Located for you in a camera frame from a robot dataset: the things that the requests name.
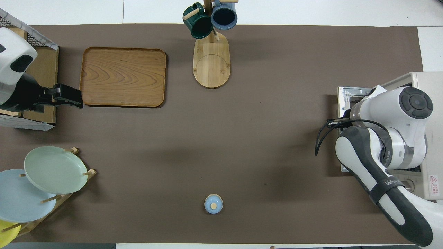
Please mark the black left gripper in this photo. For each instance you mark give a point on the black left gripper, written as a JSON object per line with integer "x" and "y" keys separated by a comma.
{"x": 24, "y": 95}

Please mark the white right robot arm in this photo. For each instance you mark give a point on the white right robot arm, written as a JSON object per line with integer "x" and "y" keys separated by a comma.
{"x": 384, "y": 107}

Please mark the beige toaster oven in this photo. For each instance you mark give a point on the beige toaster oven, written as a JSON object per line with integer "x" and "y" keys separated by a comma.
{"x": 436, "y": 155}

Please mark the wooden serving tray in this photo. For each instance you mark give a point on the wooden serving tray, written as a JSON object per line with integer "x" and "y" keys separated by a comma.
{"x": 121, "y": 76}

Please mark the pale green plate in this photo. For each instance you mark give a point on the pale green plate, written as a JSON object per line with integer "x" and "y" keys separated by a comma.
{"x": 55, "y": 169}

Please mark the wooden plate rack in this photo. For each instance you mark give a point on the wooden plate rack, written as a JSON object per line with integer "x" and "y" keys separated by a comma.
{"x": 91, "y": 172}

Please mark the light blue racked plate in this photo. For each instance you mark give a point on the light blue racked plate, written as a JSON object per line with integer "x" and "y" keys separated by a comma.
{"x": 20, "y": 204}

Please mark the wooden mug tree stand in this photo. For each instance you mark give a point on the wooden mug tree stand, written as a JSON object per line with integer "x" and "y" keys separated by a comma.
{"x": 211, "y": 65}

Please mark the dark green mug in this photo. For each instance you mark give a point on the dark green mug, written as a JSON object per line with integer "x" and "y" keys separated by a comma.
{"x": 200, "y": 27}

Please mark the yellow plate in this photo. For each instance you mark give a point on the yellow plate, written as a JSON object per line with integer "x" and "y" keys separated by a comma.
{"x": 7, "y": 235}

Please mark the blue mug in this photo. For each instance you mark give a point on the blue mug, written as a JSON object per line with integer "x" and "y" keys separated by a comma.
{"x": 224, "y": 18}

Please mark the brown table mat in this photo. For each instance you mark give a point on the brown table mat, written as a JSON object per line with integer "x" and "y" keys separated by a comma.
{"x": 242, "y": 138}

